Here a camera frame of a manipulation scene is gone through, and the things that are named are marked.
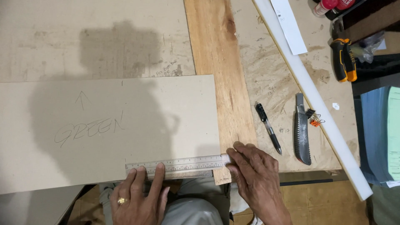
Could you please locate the person's right hand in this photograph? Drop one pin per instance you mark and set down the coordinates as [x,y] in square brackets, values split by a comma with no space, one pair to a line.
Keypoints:
[259,175]

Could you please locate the person's left hand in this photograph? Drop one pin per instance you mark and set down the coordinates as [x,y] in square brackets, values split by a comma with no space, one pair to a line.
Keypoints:
[137,200]

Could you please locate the steel ruler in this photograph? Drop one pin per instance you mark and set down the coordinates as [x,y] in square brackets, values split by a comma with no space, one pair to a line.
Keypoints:
[187,163]

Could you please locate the black ballpoint pen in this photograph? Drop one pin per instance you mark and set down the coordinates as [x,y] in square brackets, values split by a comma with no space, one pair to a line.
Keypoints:
[268,126]

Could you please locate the person's grey trousers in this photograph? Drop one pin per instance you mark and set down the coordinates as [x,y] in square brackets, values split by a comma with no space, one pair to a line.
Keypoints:
[193,206]

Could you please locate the silver utility knife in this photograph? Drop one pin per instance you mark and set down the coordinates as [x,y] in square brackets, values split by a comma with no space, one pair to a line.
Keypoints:
[301,134]

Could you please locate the orange binder clip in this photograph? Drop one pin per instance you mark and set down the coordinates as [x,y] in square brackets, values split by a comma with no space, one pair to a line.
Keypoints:
[315,123]

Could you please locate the grey board sheet with writing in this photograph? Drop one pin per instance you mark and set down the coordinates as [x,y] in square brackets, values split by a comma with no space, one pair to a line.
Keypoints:
[103,131]

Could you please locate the black binder clip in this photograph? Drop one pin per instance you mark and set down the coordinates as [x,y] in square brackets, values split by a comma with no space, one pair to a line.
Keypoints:
[310,113]

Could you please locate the long white plastic bar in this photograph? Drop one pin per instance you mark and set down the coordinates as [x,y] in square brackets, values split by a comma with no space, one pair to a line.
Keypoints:
[312,93]

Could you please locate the small white paper tag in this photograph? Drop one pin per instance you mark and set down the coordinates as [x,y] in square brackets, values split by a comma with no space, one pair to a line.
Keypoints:
[336,106]

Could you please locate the pale grey board panel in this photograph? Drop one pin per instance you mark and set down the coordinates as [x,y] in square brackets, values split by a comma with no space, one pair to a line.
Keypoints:
[34,206]

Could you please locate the wooden plank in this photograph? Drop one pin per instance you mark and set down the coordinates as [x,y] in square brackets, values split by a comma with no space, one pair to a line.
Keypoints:
[218,78]

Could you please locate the stack of blue and green papers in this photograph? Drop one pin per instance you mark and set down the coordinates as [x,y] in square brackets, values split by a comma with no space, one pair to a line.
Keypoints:
[375,137]

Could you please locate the black and orange pliers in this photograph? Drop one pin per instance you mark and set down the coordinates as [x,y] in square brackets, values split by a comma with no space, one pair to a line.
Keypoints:
[342,59]

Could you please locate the white paper strip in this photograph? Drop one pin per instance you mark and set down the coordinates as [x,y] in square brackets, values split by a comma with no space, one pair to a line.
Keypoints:
[289,25]

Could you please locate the black case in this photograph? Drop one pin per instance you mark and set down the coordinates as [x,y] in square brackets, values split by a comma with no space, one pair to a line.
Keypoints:
[378,75]

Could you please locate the clear plastic bag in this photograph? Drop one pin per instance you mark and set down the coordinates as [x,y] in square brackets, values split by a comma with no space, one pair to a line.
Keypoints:
[370,47]

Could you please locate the large brown cardboard sheet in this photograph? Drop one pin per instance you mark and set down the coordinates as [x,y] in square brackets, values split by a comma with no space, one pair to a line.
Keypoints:
[93,34]

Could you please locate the red and white spray can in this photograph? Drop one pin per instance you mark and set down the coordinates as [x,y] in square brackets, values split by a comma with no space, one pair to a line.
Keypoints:
[325,6]

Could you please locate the dark brown box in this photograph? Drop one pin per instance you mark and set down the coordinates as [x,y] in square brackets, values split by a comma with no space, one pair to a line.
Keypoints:
[372,18]

